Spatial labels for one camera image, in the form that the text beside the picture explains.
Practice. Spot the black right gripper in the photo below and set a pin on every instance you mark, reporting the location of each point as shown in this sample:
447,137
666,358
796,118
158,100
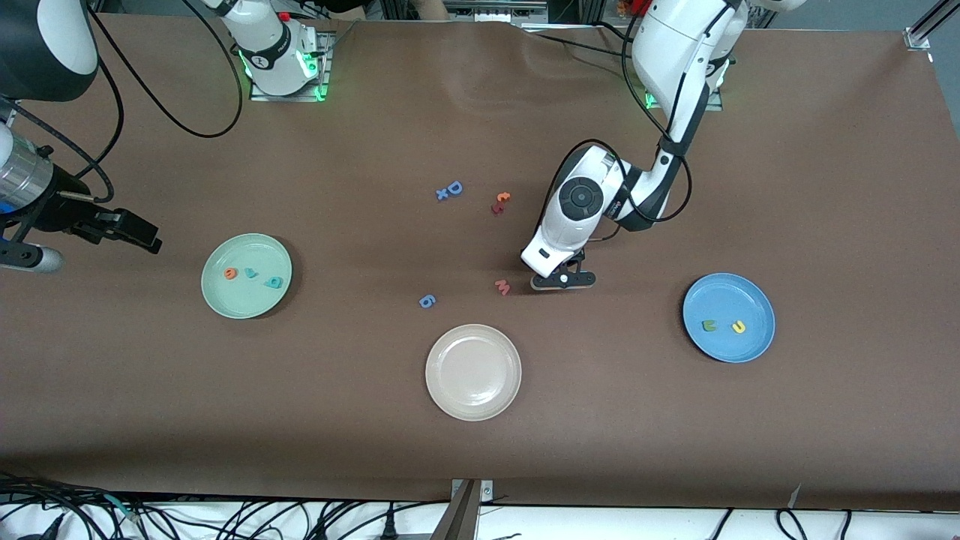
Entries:
61,211

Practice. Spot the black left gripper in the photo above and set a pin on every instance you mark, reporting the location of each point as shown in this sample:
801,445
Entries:
578,257

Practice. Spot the teal foam number 9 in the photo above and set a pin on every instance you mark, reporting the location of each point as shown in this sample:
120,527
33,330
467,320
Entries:
276,283

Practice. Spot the pink foam letter w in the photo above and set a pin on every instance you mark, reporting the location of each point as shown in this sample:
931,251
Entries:
502,287

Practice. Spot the green round plate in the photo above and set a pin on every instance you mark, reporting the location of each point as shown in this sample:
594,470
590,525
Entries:
246,300

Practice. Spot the blue foam letter D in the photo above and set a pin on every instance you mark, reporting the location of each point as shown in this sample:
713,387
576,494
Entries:
449,188

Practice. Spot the beige round plate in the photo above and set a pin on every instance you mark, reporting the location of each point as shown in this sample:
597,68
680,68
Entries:
473,372

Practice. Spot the blue foam number 6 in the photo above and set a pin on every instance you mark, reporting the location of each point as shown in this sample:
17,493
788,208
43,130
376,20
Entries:
427,301

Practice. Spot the blue round plate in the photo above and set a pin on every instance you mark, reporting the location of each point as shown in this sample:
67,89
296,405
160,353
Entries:
728,300

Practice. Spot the brown table cover sheet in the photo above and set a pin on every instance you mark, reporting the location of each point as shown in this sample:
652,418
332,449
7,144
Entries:
480,112

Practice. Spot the red box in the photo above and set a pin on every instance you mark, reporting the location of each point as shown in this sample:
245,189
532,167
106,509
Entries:
639,6

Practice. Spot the grey device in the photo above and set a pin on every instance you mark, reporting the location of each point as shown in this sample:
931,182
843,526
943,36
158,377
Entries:
495,9

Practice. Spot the aluminium leg profile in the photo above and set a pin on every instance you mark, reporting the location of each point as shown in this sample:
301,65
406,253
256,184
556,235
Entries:
459,517

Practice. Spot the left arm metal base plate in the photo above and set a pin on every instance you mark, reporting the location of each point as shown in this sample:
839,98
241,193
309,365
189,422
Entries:
716,105

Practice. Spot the small metal bracket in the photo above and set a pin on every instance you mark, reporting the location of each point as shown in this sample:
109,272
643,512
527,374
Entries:
487,491

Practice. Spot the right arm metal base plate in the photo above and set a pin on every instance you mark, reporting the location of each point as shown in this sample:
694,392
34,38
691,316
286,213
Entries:
326,75

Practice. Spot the aluminium frame corner bar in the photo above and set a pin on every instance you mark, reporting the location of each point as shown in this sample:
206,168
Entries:
916,39

